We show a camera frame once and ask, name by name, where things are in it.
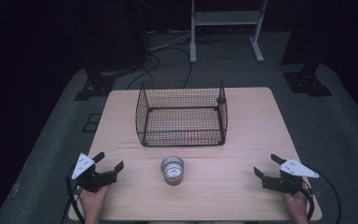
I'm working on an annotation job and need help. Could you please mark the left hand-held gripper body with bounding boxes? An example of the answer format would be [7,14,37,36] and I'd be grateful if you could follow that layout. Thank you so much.
[71,152,118,193]

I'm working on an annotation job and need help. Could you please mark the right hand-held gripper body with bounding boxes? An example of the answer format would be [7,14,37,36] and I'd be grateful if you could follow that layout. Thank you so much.
[262,159,320,195]

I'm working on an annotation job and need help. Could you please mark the person's left hand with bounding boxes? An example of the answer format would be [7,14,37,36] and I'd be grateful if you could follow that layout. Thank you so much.
[79,185,110,224]

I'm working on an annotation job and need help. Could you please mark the person's right hand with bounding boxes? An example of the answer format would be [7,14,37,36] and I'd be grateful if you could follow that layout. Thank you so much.
[283,189,310,224]

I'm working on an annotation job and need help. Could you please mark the black stand base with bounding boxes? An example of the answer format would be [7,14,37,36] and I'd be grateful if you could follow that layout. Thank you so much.
[74,70,117,102]
[282,63,333,98]

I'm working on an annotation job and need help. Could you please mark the white metal stand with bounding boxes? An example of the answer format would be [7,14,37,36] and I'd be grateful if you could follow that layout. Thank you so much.
[189,0,269,64]

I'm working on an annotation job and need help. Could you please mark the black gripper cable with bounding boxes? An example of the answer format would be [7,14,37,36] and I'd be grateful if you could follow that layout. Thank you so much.
[300,170,343,224]
[61,167,86,224]

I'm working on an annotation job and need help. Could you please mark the black wire mesh basket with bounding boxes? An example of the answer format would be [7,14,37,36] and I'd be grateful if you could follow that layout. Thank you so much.
[134,78,228,147]

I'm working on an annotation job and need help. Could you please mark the black floor cable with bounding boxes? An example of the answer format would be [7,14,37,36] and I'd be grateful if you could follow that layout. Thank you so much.
[166,46,194,90]
[126,53,161,91]

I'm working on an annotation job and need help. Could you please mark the white floor cables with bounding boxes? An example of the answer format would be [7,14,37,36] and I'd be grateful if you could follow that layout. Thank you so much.
[148,29,194,52]

